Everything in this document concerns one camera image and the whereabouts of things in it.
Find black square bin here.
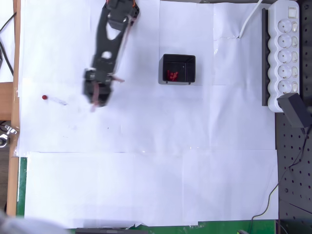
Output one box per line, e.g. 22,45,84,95
158,54,196,85

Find white power strip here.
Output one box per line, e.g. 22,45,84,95
267,0,300,113

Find black pegboard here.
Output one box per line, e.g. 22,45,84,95
274,0,312,234

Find blurry grey white object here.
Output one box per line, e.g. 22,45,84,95
0,209,66,234

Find thin black adapter cable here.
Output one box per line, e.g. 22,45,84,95
248,131,312,234

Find metal clamp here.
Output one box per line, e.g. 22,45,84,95
0,124,20,148

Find red white servo cable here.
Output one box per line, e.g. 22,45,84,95
90,82,101,113

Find green mat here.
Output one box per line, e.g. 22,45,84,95
16,156,278,234

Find white power cable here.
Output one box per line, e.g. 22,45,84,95
238,0,264,39

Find black power adapter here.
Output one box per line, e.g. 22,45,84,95
277,92,309,134

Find white paper table cover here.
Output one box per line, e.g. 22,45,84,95
16,0,280,230

